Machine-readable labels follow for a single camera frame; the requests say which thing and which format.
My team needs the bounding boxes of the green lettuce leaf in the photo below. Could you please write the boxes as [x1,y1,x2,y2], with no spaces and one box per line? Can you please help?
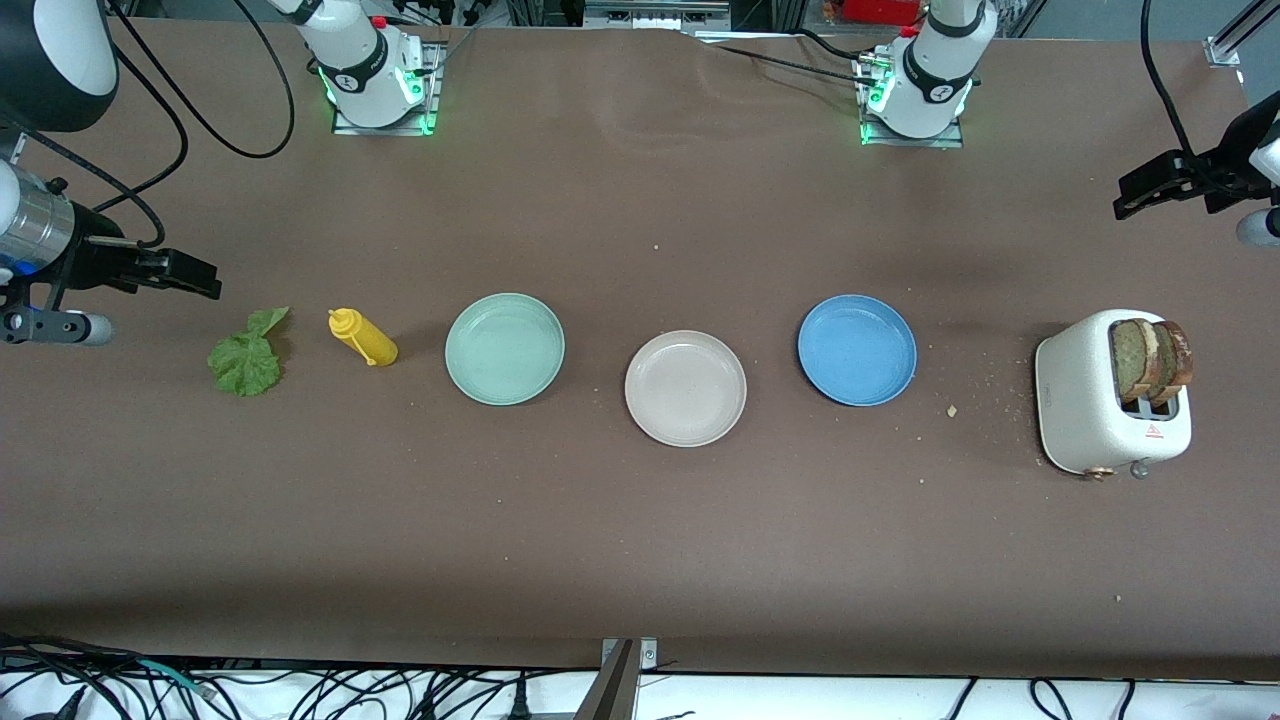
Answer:
[207,306,291,397]

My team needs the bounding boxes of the brown toasted bread slice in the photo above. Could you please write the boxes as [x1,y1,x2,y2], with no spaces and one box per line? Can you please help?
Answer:
[1110,318,1156,403]
[1150,320,1194,406]

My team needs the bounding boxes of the yellow mustard squeeze bottle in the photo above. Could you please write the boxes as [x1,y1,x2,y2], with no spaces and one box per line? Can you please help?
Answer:
[328,308,399,367]

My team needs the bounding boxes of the mint green plate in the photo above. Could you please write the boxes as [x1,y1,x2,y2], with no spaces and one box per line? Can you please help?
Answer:
[445,292,566,407]

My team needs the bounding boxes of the blue plate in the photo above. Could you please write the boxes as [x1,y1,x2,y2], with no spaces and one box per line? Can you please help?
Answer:
[797,294,918,408]

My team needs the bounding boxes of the beige plate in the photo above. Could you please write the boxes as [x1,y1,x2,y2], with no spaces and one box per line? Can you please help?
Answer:
[624,330,748,448]

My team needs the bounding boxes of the white toaster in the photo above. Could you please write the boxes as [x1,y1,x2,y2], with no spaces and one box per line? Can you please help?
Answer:
[1035,308,1193,481]

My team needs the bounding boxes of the red box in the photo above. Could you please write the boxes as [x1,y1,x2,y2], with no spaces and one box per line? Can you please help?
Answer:
[840,0,926,26]

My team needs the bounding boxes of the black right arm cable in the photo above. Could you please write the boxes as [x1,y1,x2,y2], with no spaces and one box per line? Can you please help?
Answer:
[0,0,297,249]

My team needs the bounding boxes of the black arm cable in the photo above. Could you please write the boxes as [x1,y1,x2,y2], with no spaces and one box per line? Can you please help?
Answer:
[1140,0,1198,159]
[0,0,297,249]

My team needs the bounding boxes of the aluminium frame profile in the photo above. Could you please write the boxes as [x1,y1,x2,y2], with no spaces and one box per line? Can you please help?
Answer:
[1205,0,1280,69]

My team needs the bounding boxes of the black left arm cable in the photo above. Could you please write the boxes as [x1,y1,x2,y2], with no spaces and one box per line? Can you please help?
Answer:
[1140,0,1198,159]

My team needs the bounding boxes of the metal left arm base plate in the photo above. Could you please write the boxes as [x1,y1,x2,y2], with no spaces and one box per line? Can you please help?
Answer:
[855,55,967,150]

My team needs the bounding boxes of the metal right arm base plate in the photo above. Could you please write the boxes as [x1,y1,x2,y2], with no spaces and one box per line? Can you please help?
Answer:
[330,40,447,137]

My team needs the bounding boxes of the black base power cable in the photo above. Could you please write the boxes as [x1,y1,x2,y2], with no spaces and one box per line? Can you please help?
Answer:
[697,28,883,87]

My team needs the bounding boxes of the teal cable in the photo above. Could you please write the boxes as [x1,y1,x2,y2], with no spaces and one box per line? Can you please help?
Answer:
[138,658,217,699]

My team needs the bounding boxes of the tangled black cables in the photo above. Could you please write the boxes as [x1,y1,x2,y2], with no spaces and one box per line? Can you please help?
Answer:
[0,630,701,720]

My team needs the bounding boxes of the looped black cable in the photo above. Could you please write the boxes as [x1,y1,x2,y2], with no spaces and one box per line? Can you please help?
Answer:
[1030,678,1077,720]

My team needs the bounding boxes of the grey metal rail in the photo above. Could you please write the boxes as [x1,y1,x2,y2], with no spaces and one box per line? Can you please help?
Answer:
[585,0,731,31]

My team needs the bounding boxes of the dark grey metal post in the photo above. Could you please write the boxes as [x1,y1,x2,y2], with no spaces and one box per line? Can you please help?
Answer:
[575,640,637,720]

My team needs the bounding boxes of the silver metal bracket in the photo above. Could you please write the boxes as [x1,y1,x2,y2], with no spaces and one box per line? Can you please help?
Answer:
[600,637,659,672]

